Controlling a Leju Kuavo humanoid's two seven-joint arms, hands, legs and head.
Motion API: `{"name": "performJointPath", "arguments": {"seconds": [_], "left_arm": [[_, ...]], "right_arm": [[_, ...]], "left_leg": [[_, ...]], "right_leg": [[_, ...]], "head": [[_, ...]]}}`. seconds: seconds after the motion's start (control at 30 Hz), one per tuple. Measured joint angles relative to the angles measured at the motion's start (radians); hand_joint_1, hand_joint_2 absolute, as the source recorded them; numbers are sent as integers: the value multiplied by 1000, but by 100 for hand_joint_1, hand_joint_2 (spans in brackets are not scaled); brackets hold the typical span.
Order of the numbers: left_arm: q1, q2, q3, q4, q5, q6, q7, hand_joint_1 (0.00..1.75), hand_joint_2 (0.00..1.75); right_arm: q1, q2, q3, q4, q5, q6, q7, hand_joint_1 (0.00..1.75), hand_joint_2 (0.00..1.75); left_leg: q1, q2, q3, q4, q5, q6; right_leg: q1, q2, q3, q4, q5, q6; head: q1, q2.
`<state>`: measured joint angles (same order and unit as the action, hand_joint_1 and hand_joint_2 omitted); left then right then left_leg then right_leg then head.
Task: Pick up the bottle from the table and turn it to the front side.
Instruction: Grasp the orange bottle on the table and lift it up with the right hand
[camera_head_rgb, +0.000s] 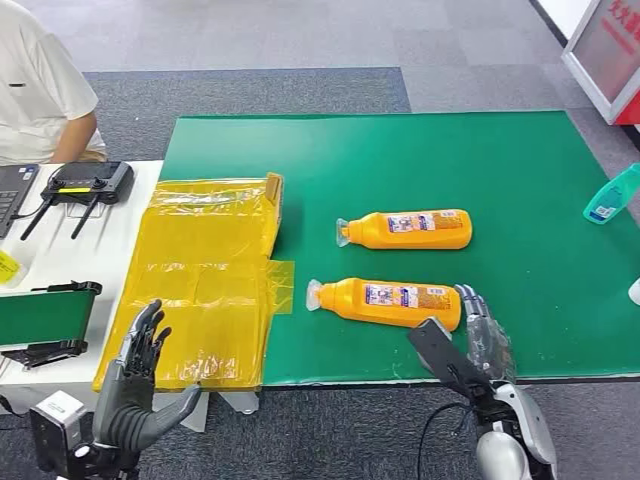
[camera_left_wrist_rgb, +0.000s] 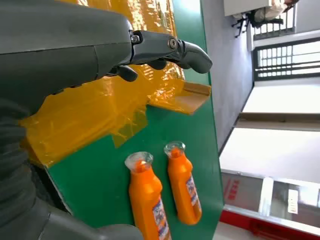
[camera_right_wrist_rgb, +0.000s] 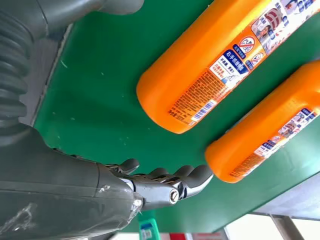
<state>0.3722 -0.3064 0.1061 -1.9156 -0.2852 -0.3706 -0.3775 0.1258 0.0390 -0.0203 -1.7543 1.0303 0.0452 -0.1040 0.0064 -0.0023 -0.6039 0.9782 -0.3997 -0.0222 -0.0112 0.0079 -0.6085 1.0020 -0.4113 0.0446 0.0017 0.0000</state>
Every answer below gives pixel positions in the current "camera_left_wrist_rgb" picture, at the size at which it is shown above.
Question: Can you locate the black office chair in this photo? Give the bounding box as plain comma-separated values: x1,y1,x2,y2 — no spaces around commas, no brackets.
231,0,300,38

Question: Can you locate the orange detergent bottle clear cap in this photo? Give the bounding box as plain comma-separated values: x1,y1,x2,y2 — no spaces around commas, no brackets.
163,141,203,226
124,151,173,240

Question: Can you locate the green table mat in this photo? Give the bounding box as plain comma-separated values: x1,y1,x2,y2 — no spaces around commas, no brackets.
47,0,224,240

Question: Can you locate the yellow plastic sheet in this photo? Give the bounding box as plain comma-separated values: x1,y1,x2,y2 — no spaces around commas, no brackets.
18,0,212,168

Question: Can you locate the black window grille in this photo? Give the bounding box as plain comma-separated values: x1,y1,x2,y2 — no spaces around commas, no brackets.
252,36,320,82

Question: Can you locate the red and white display stand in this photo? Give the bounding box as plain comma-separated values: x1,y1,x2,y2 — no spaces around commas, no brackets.
220,168,320,240

